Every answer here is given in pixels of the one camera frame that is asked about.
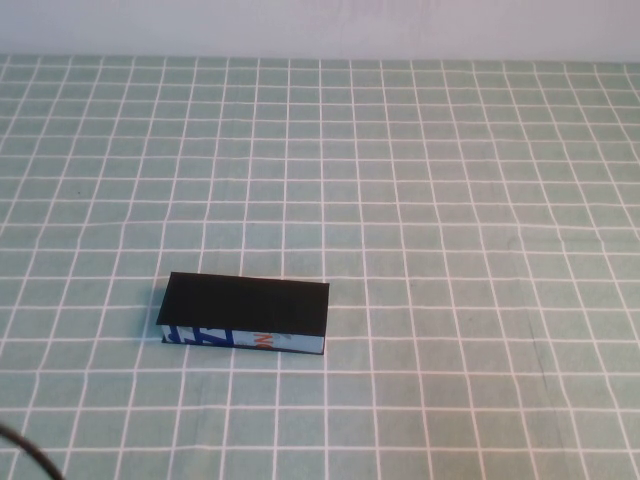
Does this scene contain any black printed glasses case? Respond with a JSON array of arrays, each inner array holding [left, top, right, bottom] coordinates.
[[157, 271, 332, 357]]

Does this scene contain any black left camera cable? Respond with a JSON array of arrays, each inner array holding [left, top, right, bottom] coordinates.
[[0, 426, 65, 480]]

